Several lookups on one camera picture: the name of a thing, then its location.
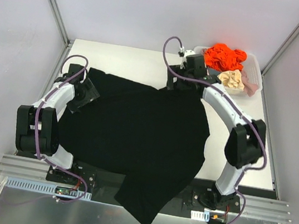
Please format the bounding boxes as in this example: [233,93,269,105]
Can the black t-shirt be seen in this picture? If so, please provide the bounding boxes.
[58,68,210,224]

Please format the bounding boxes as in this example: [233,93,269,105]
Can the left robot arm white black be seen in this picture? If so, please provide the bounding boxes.
[15,64,100,184]

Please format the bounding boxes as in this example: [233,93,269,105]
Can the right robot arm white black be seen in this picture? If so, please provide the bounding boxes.
[166,50,266,210]

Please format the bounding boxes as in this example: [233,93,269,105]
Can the grey-blue t-shirt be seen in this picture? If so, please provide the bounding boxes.
[207,68,221,76]

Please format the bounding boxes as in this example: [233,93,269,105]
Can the orange t-shirt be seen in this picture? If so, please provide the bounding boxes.
[204,43,247,72]

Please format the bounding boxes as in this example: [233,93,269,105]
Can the cream t-shirt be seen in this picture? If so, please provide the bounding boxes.
[218,69,244,90]

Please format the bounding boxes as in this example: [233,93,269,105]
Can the white plastic basket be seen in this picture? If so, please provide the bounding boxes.
[194,46,262,96]

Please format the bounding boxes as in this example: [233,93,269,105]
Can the pink t-shirt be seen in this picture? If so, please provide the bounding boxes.
[241,70,259,97]

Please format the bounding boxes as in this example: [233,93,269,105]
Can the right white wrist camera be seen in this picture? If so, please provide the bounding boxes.
[178,47,195,69]

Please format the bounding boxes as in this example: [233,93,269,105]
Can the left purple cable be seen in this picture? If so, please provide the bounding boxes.
[22,49,107,207]

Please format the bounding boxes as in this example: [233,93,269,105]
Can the aluminium front rail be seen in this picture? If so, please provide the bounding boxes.
[0,151,53,185]

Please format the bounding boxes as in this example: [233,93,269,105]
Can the left slotted cable duct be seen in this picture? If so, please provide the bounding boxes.
[6,177,92,201]

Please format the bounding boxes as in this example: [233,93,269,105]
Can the slotted cable duct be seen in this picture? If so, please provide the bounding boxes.
[6,177,92,201]
[190,210,210,222]

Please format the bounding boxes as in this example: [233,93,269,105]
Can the left aluminium frame post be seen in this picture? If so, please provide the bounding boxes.
[23,0,80,47]

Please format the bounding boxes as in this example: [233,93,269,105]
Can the aluminium frame post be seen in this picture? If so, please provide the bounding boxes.
[23,0,80,47]
[261,23,299,77]

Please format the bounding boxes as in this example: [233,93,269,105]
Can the right aluminium frame post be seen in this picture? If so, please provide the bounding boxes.
[261,23,299,77]

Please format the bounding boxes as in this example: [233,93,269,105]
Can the right slotted cable duct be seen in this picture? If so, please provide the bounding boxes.
[190,210,210,222]

